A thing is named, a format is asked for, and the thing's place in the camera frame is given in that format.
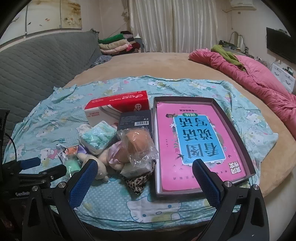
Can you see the green sponge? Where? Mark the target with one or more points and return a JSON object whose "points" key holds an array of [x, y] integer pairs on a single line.
{"points": [[72, 167]]}

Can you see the beige plush bear pink ribbon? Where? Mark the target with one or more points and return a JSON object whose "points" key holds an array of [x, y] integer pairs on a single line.
{"points": [[115, 156]]}

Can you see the white drawer cabinet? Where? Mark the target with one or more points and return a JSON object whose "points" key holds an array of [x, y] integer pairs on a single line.
{"points": [[284, 77]]}

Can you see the hello kitty blue cloth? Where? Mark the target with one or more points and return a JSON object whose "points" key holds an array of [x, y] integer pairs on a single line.
{"points": [[191, 119]]}

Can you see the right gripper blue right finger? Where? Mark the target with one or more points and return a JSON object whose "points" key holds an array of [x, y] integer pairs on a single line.
{"points": [[209, 182]]}

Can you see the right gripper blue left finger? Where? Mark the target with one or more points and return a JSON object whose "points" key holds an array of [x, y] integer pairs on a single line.
{"points": [[80, 182]]}

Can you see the white air conditioner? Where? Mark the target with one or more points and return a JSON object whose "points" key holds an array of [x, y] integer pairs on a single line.
{"points": [[242, 4]]}

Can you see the wall painting panels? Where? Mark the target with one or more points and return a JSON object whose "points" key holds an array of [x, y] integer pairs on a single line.
{"points": [[39, 16]]}

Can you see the stack of folded clothes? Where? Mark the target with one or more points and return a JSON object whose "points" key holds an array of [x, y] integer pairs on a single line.
{"points": [[120, 44]]}

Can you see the green garment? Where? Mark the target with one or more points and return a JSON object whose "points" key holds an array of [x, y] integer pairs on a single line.
{"points": [[228, 56]]}

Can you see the pink blue book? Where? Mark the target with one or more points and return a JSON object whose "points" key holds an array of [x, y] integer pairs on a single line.
{"points": [[196, 148]]}

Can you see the dark blue small box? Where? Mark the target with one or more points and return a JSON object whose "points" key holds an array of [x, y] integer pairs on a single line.
{"points": [[136, 119]]}

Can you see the leopard print scrunchie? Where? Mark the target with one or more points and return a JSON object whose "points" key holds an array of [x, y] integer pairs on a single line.
{"points": [[137, 184]]}

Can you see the black television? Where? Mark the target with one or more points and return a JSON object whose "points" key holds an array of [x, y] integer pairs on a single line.
{"points": [[281, 44]]}

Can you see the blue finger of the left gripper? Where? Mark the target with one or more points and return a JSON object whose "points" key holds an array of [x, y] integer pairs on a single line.
{"points": [[29, 163]]}

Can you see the dark floral pillow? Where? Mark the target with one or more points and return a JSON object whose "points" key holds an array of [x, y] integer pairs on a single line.
{"points": [[100, 60]]}

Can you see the pink quilt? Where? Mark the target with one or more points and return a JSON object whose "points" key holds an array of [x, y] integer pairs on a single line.
{"points": [[257, 79]]}

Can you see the red white tissue box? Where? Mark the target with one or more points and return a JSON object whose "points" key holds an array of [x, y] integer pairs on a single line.
{"points": [[110, 108]]}

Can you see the orange sponge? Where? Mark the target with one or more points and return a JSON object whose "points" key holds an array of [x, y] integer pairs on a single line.
{"points": [[139, 145]]}

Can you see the dark shallow box tray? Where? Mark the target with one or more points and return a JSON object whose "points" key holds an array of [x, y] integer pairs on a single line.
{"points": [[198, 148]]}

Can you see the white curtain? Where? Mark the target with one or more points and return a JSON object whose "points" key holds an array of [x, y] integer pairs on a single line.
{"points": [[174, 26]]}

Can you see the white floral scrunchie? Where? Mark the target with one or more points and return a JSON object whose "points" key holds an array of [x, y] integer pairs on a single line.
{"points": [[83, 128]]}

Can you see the grey quilted headboard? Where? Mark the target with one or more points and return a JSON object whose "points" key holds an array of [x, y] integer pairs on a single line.
{"points": [[31, 69]]}

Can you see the green floral tissue pack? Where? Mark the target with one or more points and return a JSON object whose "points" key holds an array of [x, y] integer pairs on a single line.
{"points": [[130, 171], [98, 137]]}

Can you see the white blue snack packet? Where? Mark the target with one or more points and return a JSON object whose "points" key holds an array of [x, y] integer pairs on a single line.
{"points": [[66, 153]]}

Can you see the beige plush bear purple bow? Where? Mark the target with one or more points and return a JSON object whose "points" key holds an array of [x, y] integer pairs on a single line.
{"points": [[83, 156]]}

